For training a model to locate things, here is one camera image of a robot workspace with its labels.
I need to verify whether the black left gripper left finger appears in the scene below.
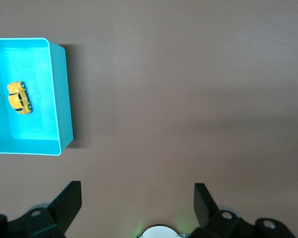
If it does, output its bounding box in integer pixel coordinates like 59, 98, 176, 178
0, 180, 83, 238

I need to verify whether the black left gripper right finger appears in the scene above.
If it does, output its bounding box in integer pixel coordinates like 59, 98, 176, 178
188, 182, 297, 238

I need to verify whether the yellow beetle toy car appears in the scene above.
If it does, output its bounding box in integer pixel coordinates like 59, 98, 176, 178
6, 81, 33, 116

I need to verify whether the brown table mat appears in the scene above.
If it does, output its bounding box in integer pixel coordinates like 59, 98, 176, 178
0, 0, 298, 238

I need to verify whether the teal plastic bin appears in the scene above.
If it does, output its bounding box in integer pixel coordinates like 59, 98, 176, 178
0, 37, 74, 156

